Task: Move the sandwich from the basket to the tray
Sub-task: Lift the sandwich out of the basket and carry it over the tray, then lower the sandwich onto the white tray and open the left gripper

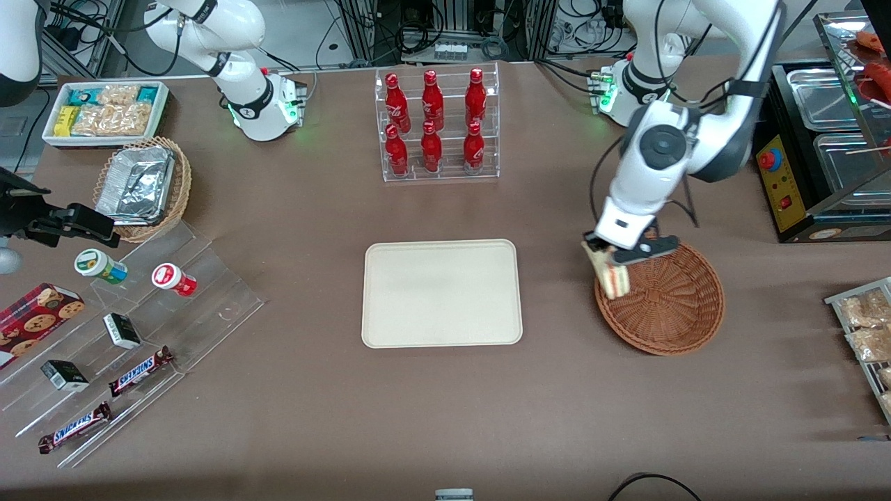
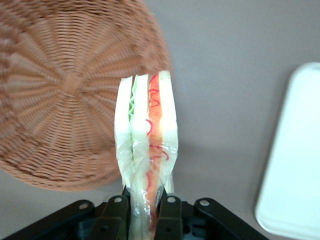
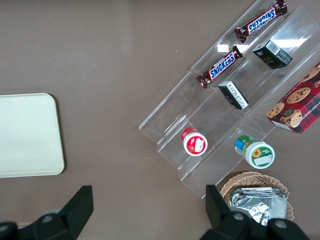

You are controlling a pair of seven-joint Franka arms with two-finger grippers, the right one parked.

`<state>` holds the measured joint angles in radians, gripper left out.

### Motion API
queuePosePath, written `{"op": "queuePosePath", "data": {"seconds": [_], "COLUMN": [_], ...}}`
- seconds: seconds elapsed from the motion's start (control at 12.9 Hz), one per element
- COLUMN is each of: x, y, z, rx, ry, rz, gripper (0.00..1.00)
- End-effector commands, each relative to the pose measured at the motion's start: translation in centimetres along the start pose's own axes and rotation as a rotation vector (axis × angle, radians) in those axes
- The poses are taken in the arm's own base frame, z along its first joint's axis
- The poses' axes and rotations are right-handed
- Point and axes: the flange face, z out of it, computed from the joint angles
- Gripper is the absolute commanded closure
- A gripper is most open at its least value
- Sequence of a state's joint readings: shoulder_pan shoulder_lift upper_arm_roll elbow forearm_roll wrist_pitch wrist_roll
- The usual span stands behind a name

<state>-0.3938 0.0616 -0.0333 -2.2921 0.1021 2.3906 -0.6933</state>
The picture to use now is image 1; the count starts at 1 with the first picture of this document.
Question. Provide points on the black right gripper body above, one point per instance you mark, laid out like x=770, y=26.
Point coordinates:
x=19, y=212

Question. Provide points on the triangle sandwich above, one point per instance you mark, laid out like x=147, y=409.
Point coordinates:
x=612, y=278

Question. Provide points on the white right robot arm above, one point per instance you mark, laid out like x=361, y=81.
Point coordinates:
x=243, y=90

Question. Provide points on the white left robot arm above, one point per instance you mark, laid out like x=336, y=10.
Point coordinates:
x=640, y=188

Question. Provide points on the dark brown wicker basket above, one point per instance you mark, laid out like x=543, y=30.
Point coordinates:
x=668, y=306

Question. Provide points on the light wicker basket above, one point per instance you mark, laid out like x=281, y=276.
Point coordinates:
x=182, y=181

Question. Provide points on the cream rectangular tray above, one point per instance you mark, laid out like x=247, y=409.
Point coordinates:
x=438, y=292

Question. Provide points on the green lidded jar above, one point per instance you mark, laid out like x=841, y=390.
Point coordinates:
x=94, y=263

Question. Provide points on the aluminium foil container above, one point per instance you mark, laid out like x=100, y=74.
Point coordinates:
x=136, y=184

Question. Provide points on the white plastic snack bin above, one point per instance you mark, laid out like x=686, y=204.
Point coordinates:
x=50, y=136

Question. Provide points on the red lidded jar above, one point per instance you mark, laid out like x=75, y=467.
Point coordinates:
x=170, y=278

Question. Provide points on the yellow snack packet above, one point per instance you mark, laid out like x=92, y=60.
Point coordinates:
x=65, y=120

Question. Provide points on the clear cracker bag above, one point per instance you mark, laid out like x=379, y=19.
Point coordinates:
x=118, y=94
x=115, y=120

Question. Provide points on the small black carton box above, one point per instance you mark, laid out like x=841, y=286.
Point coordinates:
x=64, y=376
x=122, y=331

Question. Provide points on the chocolate chip cookie box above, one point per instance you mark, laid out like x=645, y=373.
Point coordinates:
x=35, y=320

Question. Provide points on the teal snack packet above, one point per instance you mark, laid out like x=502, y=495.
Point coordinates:
x=148, y=94
x=85, y=96

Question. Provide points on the clear acrylic stepped display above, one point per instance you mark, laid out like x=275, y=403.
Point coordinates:
x=216, y=299

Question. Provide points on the red cola bottle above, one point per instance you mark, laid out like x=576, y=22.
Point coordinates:
x=397, y=104
x=432, y=104
x=474, y=150
x=397, y=153
x=475, y=101
x=431, y=152

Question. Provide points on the red emergency stop button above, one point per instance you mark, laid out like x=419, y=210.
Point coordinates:
x=768, y=160

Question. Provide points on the Snickers chocolate bar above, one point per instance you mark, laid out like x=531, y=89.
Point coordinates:
x=139, y=372
x=73, y=428

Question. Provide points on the black food warmer appliance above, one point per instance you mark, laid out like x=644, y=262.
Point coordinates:
x=793, y=209

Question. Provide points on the clear acrylic bottle rack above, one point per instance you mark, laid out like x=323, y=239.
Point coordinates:
x=438, y=174

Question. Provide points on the steel warmer pan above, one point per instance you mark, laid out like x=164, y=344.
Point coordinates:
x=821, y=97
x=849, y=167

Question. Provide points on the white power strip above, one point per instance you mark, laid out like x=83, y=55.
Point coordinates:
x=451, y=52

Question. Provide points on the clear nut snack bag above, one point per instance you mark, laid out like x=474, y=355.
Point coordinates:
x=885, y=377
x=866, y=309
x=873, y=344

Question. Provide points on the small grey device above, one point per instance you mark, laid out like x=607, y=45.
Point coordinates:
x=454, y=495

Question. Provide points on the red sausage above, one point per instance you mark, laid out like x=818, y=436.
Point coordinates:
x=878, y=73
x=873, y=42

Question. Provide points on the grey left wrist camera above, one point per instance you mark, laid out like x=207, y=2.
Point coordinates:
x=647, y=250

